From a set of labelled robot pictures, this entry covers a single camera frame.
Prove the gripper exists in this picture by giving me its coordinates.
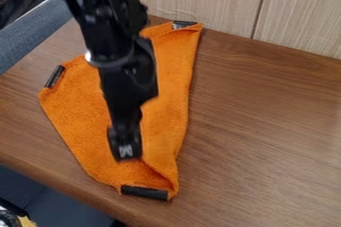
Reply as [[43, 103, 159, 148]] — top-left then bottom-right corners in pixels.
[[96, 37, 161, 162]]

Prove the orange cloth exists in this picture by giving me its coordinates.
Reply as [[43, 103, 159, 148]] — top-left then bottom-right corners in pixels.
[[37, 20, 205, 202]]

